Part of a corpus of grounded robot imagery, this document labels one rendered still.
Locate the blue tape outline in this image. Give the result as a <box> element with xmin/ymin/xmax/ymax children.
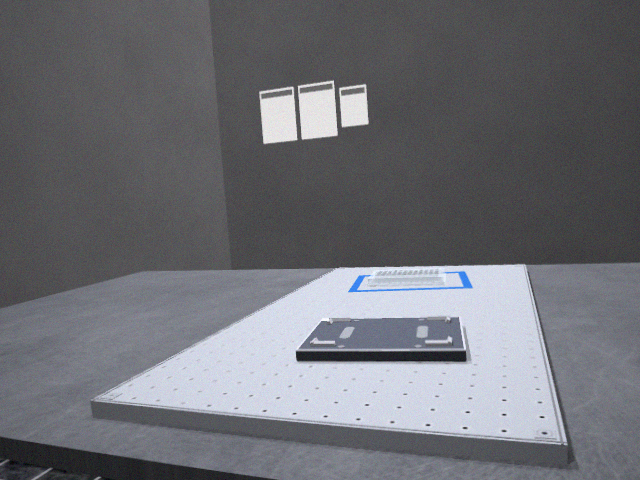
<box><xmin>349</xmin><ymin>271</ymin><xmax>472</xmax><ymax>292</ymax></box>

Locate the clear multi-well plate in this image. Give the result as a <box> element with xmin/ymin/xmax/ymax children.
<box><xmin>367</xmin><ymin>268</ymin><xmax>446</xmax><ymax>287</ymax></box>

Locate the light grey perforated base plate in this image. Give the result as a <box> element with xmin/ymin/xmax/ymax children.
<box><xmin>90</xmin><ymin>264</ymin><xmax>568</xmax><ymax>465</ymax></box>

